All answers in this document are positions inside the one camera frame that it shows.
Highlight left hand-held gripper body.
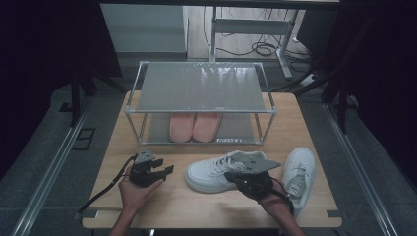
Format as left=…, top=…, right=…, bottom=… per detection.
left=128, top=147, right=162, bottom=189

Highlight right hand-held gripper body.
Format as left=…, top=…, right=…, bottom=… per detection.
left=229, top=153, right=283, bottom=202

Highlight white sneaker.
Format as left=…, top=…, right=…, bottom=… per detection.
left=281, top=147, right=318, bottom=219
left=184, top=149, right=268, bottom=195

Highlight pink slipper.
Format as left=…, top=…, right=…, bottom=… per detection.
left=168, top=112, right=197, bottom=144
left=192, top=112, right=224, bottom=144

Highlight silver metal shoe rack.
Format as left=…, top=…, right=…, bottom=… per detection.
left=124, top=60, right=278, bottom=146

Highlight person's left hand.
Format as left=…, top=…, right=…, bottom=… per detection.
left=117, top=173, right=165, bottom=214

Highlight person's right hand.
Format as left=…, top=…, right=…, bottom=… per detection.
left=258, top=181, right=293, bottom=218

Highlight black stand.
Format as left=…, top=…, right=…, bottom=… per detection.
left=58, top=65, right=127, bottom=128
left=294, top=58, right=360, bottom=135

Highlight white power strip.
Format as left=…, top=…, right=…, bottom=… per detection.
left=299, top=73, right=320, bottom=89

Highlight grey cabinet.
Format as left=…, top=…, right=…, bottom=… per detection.
left=99, top=3, right=190, bottom=54

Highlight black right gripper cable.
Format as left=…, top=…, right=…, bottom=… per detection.
left=270, top=177, right=295, bottom=214

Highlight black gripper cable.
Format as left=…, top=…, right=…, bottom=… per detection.
left=78, top=153, right=139, bottom=214
left=270, top=177, right=295, bottom=214

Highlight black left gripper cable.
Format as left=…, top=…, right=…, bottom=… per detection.
left=78, top=153, right=139, bottom=214

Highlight metal floor rail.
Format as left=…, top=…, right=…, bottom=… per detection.
left=323, top=102, right=400, bottom=236
left=9, top=97, right=94, bottom=236

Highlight black floor cables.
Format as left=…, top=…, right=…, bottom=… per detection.
left=202, top=6, right=313, bottom=64

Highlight white desk frame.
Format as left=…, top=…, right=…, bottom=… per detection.
left=208, top=6, right=295, bottom=81

